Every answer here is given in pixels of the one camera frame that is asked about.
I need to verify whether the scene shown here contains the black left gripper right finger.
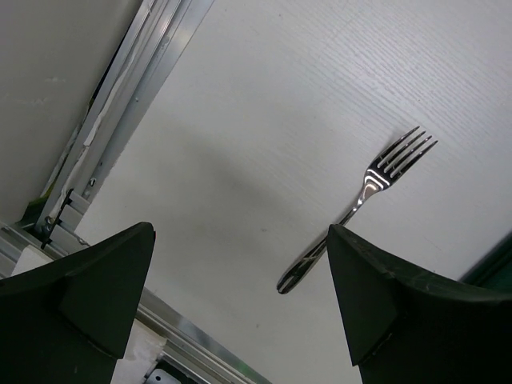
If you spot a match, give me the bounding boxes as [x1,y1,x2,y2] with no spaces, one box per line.
[326,225,511,383]

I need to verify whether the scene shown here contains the dark green cloth napkin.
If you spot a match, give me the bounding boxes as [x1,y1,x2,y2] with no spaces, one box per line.
[460,237,511,294]

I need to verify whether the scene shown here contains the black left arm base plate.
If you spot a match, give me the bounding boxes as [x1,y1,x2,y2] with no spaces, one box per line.
[144,360,221,384]

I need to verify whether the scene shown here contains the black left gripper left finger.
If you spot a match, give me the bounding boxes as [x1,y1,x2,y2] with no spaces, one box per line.
[1,222,155,383]

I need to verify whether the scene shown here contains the silver fork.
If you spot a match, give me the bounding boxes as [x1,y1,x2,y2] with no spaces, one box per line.
[276,126,438,295]

